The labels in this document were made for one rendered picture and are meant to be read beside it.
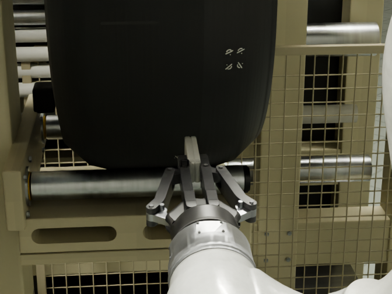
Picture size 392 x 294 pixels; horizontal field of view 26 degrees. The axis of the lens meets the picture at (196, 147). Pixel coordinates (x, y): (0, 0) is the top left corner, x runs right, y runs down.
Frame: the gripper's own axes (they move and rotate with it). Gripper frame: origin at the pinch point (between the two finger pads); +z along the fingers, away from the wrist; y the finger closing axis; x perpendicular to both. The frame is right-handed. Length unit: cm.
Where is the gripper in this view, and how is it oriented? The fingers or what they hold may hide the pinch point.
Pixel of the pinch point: (192, 158)
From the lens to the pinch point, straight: 108.0
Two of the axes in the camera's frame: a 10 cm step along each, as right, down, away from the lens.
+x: -0.1, 8.8, 4.7
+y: -10.0, 0.3, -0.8
